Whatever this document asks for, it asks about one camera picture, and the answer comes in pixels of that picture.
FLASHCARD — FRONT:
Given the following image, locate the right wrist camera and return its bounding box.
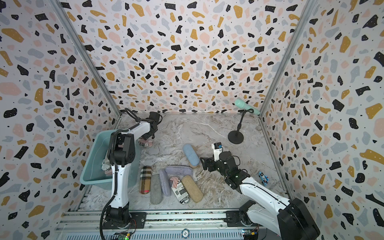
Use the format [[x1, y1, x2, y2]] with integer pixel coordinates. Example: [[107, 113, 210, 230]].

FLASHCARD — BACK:
[[212, 142, 223, 162]]

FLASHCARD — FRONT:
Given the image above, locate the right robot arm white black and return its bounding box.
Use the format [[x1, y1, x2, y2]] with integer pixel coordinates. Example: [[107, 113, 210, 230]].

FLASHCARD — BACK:
[[200, 152, 321, 240]]

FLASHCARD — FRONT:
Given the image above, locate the grey felt case front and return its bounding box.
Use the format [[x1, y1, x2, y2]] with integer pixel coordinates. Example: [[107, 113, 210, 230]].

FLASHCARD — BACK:
[[150, 174, 163, 205]]

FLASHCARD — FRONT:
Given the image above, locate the green microphone on black stand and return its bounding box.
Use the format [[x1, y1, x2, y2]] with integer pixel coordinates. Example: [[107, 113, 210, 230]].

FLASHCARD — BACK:
[[227, 98, 261, 145]]

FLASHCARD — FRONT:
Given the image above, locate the tan felt case front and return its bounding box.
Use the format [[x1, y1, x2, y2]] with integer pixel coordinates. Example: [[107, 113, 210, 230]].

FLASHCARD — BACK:
[[182, 175, 204, 203]]

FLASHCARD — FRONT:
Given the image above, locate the plaid tartan glasses case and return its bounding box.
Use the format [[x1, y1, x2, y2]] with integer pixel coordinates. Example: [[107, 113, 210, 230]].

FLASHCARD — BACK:
[[139, 166, 152, 195]]

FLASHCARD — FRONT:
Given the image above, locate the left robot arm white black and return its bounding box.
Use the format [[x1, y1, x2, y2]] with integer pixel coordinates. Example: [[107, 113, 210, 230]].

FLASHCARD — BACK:
[[103, 108, 163, 224]]

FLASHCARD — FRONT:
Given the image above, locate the tan case behind blue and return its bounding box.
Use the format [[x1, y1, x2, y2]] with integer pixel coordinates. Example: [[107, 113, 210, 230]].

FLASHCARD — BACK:
[[191, 146, 201, 169]]

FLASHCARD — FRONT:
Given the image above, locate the newspaper flag case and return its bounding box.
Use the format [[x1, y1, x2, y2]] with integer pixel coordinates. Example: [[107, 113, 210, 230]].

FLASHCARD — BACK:
[[101, 159, 113, 176], [169, 176, 190, 205], [138, 138, 153, 148]]

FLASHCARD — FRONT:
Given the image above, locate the purple felt case horizontal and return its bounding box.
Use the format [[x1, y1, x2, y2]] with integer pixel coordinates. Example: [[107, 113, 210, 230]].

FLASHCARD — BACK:
[[165, 166, 193, 176]]

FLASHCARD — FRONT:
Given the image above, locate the purple felt case diagonal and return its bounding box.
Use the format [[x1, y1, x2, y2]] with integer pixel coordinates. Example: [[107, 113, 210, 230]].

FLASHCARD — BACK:
[[159, 169, 172, 197]]

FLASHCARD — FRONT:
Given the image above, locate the small blue toy car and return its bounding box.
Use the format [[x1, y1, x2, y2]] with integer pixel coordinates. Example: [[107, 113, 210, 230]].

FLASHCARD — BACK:
[[259, 172, 269, 186]]

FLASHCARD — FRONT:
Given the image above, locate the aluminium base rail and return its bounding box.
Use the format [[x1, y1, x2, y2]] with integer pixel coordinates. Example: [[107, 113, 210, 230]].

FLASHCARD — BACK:
[[53, 209, 270, 240]]

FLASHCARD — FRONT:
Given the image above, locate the black corrugated cable conduit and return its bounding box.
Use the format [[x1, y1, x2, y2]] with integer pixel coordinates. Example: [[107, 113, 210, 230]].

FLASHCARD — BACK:
[[99, 107, 142, 240]]

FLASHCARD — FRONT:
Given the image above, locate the newspaper flag case front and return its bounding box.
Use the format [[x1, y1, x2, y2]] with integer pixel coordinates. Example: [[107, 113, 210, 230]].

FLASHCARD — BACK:
[[169, 176, 190, 205]]

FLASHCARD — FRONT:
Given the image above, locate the teal plastic storage box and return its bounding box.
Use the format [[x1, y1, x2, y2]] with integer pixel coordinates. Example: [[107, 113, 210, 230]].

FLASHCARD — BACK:
[[80, 130, 143, 191]]

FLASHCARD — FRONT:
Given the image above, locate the light blue felt case right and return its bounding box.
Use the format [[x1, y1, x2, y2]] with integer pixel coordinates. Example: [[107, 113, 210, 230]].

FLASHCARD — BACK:
[[183, 144, 196, 166]]

